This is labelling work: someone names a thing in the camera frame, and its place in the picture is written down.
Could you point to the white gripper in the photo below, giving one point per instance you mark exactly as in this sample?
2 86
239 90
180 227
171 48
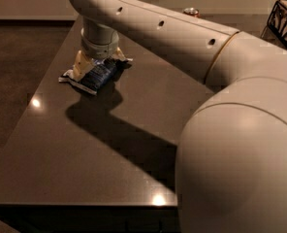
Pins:
99 48

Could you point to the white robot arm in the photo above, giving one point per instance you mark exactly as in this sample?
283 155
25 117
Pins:
231 161

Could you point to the black wire basket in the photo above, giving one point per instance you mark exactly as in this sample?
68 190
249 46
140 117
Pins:
277 21

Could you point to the red coke can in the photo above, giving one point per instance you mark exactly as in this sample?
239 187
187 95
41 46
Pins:
192 12

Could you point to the blue chip bag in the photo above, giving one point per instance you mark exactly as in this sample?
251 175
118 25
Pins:
99 76

